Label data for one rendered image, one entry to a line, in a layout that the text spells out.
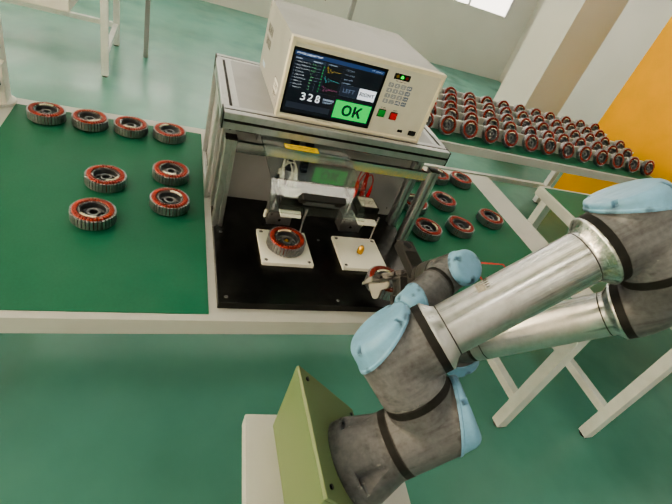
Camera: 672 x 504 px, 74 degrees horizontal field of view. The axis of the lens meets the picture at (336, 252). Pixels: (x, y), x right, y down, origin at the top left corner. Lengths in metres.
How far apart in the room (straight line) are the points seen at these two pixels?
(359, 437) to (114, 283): 0.69
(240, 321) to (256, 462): 0.35
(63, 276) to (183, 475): 0.83
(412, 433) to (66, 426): 1.33
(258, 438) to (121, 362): 1.09
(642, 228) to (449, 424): 0.40
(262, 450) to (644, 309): 0.70
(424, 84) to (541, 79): 3.77
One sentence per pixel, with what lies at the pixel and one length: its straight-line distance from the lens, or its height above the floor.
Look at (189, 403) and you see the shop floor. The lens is 1.86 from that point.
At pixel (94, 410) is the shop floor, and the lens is 1.86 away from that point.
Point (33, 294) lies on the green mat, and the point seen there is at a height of 0.75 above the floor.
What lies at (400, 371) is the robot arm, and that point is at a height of 1.09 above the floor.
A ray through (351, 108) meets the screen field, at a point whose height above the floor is 1.18.
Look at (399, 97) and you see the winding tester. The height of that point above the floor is 1.23.
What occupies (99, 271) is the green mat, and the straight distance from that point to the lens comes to 1.21.
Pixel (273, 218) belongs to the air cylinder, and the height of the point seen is 0.79.
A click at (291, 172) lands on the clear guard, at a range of 1.09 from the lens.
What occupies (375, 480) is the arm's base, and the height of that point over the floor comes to 0.92.
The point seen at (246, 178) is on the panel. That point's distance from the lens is 1.46.
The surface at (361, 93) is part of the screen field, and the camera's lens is 1.26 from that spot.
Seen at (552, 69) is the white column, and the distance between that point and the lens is 5.08.
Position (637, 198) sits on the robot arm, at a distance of 0.75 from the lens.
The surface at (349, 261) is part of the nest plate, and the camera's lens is 1.35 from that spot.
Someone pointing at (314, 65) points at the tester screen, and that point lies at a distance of 1.21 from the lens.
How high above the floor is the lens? 1.58
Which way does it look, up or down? 36 degrees down
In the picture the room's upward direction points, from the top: 21 degrees clockwise
